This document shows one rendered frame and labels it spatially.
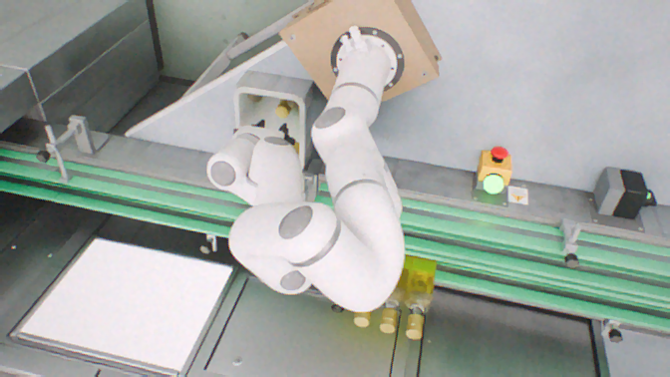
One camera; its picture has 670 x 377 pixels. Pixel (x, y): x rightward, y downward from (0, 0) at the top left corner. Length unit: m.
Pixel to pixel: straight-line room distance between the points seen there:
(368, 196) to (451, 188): 0.60
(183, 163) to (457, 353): 0.86
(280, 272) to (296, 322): 0.60
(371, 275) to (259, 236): 0.15
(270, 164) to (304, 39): 0.35
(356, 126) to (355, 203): 0.21
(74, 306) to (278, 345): 0.51
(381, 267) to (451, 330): 0.74
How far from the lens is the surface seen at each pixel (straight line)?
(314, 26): 1.15
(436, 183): 1.33
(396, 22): 1.12
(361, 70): 1.05
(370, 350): 1.33
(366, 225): 0.73
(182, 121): 1.54
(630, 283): 1.40
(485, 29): 1.22
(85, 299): 1.49
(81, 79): 1.93
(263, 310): 1.38
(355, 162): 0.81
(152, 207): 1.55
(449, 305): 1.49
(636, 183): 1.39
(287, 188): 0.89
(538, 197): 1.38
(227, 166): 1.00
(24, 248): 1.73
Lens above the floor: 1.88
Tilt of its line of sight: 49 degrees down
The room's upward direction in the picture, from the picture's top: 159 degrees counter-clockwise
